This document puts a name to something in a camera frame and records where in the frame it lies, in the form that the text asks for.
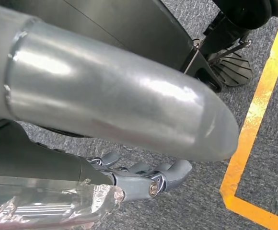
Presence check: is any clear crumpled plastic film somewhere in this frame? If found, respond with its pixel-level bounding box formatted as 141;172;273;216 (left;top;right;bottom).
0;174;125;230

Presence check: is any silver rounded metal cylinder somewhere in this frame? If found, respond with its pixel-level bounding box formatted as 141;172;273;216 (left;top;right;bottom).
0;3;240;162

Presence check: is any yellow floor tape square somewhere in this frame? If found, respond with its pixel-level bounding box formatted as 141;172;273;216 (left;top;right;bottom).
219;11;278;230

